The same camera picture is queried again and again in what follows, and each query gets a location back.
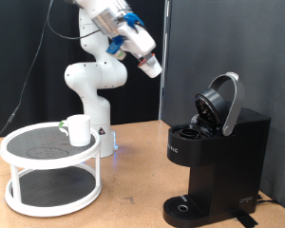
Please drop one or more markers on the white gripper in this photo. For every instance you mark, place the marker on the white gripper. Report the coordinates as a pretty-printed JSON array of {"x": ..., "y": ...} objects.
[{"x": 137, "y": 39}]

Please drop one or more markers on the white coffee pod red lid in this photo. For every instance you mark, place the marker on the white coffee pod red lid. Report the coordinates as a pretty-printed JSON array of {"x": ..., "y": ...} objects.
[{"x": 152, "y": 70}]

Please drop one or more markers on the black Keurig coffee machine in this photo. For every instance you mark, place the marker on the black Keurig coffee machine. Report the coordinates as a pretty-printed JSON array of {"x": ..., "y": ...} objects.
[{"x": 224, "y": 164}]

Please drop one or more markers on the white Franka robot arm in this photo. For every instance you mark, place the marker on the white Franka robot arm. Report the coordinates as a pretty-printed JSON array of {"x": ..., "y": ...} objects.
[{"x": 95, "y": 76}]

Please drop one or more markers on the grey metal vertical pole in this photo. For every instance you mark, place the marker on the grey metal vertical pole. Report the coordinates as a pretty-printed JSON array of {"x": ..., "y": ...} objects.
[{"x": 163, "y": 95}]

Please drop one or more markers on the white two-tier turntable stand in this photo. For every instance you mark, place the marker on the white two-tier turntable stand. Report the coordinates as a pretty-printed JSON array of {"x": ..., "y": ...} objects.
[{"x": 50, "y": 163}]

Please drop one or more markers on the black tape strip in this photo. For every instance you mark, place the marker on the black tape strip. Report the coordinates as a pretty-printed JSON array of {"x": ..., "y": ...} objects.
[{"x": 247, "y": 219}]

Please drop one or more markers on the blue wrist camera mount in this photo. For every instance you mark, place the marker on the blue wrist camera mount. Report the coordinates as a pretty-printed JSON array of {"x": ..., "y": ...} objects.
[{"x": 115, "y": 47}]

